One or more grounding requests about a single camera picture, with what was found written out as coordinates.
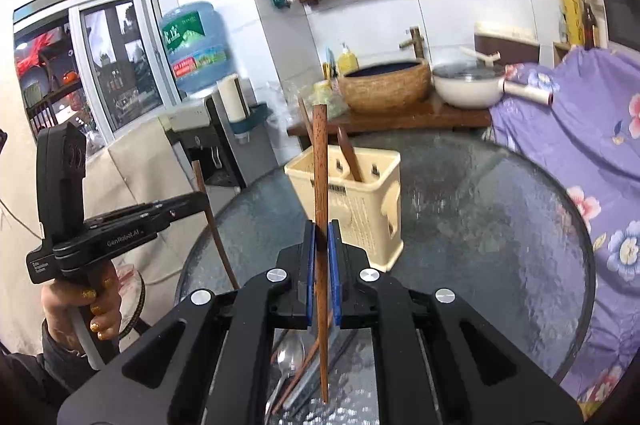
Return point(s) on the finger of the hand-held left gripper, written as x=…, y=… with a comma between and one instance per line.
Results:
x=182, y=210
x=130, y=212

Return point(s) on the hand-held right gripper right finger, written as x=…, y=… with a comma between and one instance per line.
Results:
x=334, y=275

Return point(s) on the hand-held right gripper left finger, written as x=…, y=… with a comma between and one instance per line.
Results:
x=310, y=275

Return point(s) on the brown wooden chopstick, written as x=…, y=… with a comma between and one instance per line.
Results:
x=320, y=165
x=215, y=235
x=300, y=372
x=306, y=120

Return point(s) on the cream plastic utensil holder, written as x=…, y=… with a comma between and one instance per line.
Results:
x=365, y=215

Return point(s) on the steel spoon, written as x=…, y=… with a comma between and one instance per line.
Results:
x=290, y=357

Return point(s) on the person's left forearm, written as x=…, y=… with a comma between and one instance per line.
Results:
x=35, y=380

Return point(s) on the person's left hand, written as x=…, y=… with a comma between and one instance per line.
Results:
x=65, y=300

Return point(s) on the beige cloth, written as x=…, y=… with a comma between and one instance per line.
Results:
x=150, y=165

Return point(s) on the dark display shelf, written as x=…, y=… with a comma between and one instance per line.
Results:
x=45, y=75

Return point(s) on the water dispenser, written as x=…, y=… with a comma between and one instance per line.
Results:
x=192, y=117

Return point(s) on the white framed window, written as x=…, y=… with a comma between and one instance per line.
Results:
x=77, y=55

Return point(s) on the teal cup holder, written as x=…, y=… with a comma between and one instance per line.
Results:
x=255, y=120

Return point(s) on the white paper cup sleeve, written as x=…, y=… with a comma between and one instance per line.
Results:
x=232, y=95

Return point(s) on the blue water jug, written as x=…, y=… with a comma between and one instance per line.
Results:
x=195, y=45

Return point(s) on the wooden side table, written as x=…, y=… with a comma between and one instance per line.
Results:
x=400, y=121

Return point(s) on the clear plastic bag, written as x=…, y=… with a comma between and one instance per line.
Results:
x=325, y=97

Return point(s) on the woven wash basin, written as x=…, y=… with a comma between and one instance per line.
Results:
x=385, y=90

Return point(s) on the blue toothbrush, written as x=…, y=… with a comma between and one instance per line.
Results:
x=329, y=60

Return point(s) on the yellow soap dispenser bottle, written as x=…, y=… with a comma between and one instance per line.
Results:
x=347, y=62

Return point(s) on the white pot with glass lid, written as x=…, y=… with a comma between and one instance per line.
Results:
x=465, y=92

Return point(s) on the bronze faucet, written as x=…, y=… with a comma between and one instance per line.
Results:
x=415, y=40

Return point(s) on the white rice paddle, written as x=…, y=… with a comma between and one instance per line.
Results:
x=480, y=56

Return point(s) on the purple floral cloth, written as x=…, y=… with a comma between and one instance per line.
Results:
x=575, y=145

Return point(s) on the brown and white rice cooker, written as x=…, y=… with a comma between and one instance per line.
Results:
x=510, y=47

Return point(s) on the wooden crate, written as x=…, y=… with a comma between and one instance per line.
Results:
x=561, y=54

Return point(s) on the brown glass bottle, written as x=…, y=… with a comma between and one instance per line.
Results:
x=590, y=30

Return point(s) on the yellow wrap roll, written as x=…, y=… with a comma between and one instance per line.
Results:
x=570, y=5

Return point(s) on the white microwave oven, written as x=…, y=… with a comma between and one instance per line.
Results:
x=622, y=20

